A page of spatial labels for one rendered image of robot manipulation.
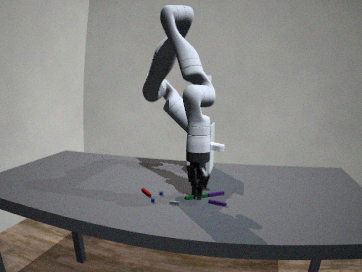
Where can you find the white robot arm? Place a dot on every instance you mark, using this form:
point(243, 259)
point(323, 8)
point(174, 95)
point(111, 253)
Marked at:
point(176, 21)

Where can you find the red rod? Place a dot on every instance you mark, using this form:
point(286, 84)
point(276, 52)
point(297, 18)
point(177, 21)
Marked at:
point(146, 192)

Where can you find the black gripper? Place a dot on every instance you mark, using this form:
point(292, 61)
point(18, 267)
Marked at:
point(197, 172)

